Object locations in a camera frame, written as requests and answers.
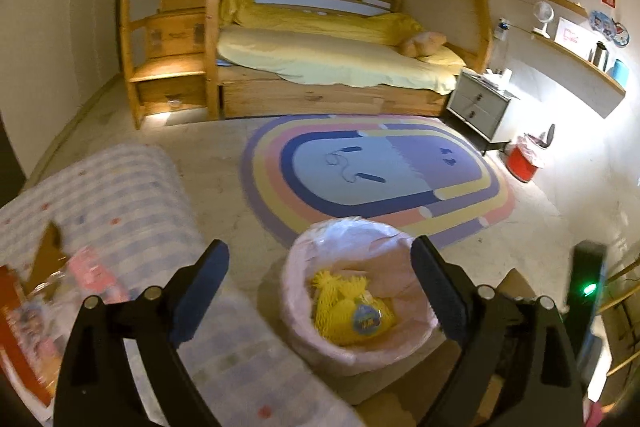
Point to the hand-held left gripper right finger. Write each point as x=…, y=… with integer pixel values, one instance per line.
x=440, y=292

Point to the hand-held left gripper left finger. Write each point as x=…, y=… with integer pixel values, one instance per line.
x=200, y=292

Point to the yellow foam net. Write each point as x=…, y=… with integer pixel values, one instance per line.
x=332, y=284
x=340, y=324

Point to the pink packet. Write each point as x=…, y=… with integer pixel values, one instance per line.
x=95, y=274

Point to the waste bin with pink liner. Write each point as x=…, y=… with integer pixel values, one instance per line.
x=310, y=342

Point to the brown cardboard piece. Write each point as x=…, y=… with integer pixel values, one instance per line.
x=47, y=252

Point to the orange cardboard box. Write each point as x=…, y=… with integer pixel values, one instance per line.
x=10, y=292

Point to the checked dotted tablecloth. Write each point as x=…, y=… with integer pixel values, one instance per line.
x=140, y=207

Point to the rainbow oval rug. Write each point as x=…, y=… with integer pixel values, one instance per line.
x=400, y=177

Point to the red bin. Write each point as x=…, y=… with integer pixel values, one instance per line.
x=520, y=164

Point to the grey nightstand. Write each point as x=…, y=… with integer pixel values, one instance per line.
x=475, y=104

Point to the blue cup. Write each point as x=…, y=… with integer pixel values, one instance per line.
x=620, y=73

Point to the steel thermos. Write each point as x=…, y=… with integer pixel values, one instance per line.
x=600, y=56

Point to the wooden bunk bed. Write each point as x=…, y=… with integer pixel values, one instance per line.
x=325, y=99

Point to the pink and white picture board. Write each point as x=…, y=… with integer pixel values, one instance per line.
x=575, y=37

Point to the small round decor plate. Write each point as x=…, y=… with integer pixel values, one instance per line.
x=621, y=36

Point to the large round decor plate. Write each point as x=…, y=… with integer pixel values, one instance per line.
x=602, y=24

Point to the plush toy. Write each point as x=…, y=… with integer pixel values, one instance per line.
x=422, y=43

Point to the small clear bottle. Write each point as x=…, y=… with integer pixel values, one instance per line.
x=501, y=29

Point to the pale yellow bed sheet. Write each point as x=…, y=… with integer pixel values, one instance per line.
x=310, y=62

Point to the white desk fan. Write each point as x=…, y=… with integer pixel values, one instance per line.
x=542, y=13

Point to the wooden stair drawer unit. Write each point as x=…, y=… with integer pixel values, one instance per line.
x=170, y=32

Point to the white wardrobe with round holes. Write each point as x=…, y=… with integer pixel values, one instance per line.
x=90, y=32

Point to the yellow quilt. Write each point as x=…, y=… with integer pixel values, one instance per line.
x=310, y=22

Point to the long wooden wall shelf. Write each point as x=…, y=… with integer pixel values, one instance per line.
x=612, y=83

